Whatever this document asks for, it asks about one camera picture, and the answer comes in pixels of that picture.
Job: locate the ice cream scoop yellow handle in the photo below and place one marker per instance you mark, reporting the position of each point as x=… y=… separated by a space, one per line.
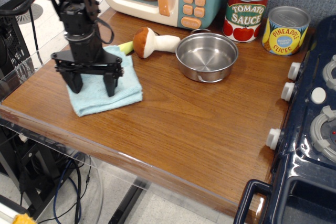
x=126 y=48

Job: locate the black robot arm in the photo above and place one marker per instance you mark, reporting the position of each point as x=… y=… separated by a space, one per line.
x=79 y=16

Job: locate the dark blue toy stove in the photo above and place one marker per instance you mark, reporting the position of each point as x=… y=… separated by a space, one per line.
x=302 y=187

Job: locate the small steel pot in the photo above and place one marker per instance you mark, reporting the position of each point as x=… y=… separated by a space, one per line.
x=205 y=56

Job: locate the tomato sauce can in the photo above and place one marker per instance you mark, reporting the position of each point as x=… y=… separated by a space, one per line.
x=243 y=19

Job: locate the plush toy mushroom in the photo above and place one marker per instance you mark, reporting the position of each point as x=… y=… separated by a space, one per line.
x=146 y=41

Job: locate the pineapple slices can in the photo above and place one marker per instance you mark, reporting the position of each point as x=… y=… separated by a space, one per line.
x=285 y=31

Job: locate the yellow sponge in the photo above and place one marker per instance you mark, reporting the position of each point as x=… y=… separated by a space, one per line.
x=23 y=219

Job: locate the light blue cloth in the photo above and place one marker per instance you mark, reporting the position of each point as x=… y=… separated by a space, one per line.
x=93 y=97

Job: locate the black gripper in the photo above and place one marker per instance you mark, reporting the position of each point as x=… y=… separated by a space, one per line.
x=86 y=55

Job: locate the white stove knob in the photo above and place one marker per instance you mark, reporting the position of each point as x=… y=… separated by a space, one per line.
x=273 y=138
x=287 y=91
x=294 y=70

